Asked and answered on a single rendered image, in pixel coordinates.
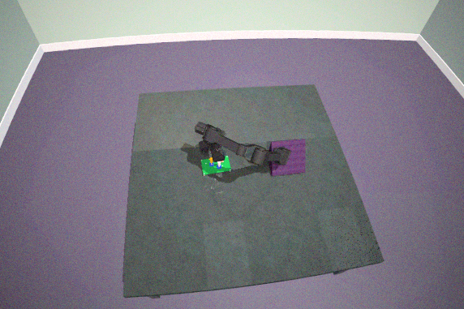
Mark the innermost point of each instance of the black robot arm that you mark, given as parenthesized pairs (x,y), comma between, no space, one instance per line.
(214,135)

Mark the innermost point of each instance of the green circuit board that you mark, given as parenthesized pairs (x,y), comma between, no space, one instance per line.
(210,167)

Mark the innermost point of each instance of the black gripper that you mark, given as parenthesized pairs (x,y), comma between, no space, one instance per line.
(217,154)

